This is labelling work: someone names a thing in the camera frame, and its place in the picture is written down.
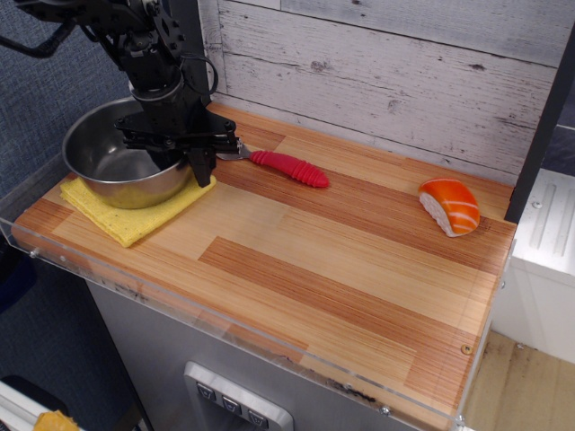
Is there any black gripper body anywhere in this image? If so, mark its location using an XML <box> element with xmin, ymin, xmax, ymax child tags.
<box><xmin>114</xmin><ymin>85</ymin><xmax>240</xmax><ymax>154</ymax></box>

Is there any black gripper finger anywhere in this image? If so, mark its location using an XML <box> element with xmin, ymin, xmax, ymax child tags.
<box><xmin>186</xmin><ymin>147</ymin><xmax>216</xmax><ymax>188</ymax></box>
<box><xmin>146</xmin><ymin>151</ymin><xmax>186</xmax><ymax>171</ymax></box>

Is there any silver metal bowl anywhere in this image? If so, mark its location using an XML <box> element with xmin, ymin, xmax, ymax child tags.
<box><xmin>62</xmin><ymin>98</ymin><xmax>193</xmax><ymax>209</ymax></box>

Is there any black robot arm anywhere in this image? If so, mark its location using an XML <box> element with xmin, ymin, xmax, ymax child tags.
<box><xmin>1</xmin><ymin>1</ymin><xmax>239</xmax><ymax>187</ymax></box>

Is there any yellow folded cloth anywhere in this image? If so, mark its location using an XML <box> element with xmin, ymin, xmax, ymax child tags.
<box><xmin>60</xmin><ymin>175</ymin><xmax>217</xmax><ymax>248</ymax></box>

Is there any silver toy fridge cabinet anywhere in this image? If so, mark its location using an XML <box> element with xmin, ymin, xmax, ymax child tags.
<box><xmin>88</xmin><ymin>283</ymin><xmax>452</xmax><ymax>430</ymax></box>

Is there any grey dispenser button panel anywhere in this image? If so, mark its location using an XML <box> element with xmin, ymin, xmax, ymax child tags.
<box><xmin>183</xmin><ymin>361</ymin><xmax>294</xmax><ymax>430</ymax></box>

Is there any salmon nigiri sushi toy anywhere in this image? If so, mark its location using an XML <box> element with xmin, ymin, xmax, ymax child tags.
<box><xmin>418</xmin><ymin>178</ymin><xmax>481</xmax><ymax>238</ymax></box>

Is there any yellow object bottom left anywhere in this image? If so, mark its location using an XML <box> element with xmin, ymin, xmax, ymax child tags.
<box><xmin>32</xmin><ymin>410</ymin><xmax>80</xmax><ymax>431</ymax></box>

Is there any white aluminium side block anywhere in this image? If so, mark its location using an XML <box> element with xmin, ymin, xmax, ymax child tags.
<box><xmin>491</xmin><ymin>169</ymin><xmax>574</xmax><ymax>363</ymax></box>

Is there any black left frame post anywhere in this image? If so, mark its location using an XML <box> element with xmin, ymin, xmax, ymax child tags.
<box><xmin>165</xmin><ymin>0</ymin><xmax>211</xmax><ymax>106</ymax></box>

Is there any black frame post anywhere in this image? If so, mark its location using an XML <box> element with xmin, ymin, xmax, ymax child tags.
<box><xmin>504</xmin><ymin>29</ymin><xmax>574</xmax><ymax>224</ymax></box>
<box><xmin>165</xmin><ymin>0</ymin><xmax>211</xmax><ymax>106</ymax></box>

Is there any red handled metal spoon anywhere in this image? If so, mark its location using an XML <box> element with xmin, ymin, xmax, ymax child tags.
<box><xmin>216</xmin><ymin>140</ymin><xmax>330</xmax><ymax>189</ymax></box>

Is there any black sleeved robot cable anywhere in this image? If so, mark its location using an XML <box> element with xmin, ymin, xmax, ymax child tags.
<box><xmin>0</xmin><ymin>20</ymin><xmax>77</xmax><ymax>59</ymax></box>

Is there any black right frame post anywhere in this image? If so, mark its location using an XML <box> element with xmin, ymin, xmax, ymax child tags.
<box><xmin>504</xmin><ymin>29</ymin><xmax>574</xmax><ymax>224</ymax></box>

